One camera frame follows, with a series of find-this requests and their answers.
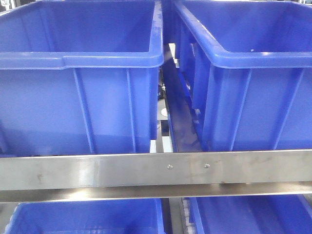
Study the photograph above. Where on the blue bin front right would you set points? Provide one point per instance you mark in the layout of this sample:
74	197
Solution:
248	65

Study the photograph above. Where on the steel shelf divider rail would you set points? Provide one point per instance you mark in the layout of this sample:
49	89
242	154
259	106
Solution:
182	130

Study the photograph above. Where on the lower roller track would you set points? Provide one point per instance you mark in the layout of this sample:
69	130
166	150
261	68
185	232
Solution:
187	219

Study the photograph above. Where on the blue bin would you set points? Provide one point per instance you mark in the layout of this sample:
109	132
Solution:
124	216
79	77
248	65
255	214

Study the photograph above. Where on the blue lower bin left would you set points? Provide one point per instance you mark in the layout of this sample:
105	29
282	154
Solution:
124	216

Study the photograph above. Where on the blue bin front left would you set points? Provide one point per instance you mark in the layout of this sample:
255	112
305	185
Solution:
79	77

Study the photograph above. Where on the blue lower bin right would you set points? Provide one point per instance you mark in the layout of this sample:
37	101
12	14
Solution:
255	214

